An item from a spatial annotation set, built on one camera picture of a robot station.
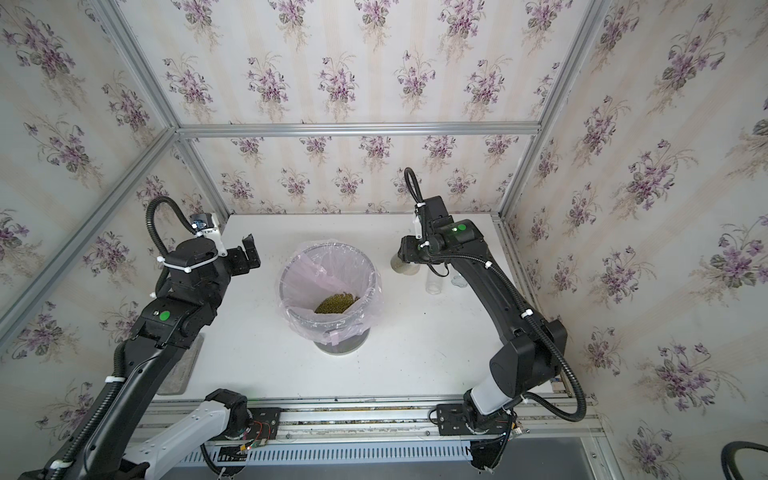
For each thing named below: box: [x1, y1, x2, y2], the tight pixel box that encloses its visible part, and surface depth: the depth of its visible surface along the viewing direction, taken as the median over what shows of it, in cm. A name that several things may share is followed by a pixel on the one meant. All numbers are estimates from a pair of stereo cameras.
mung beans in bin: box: [314, 292, 360, 314], surface depth 94 cm
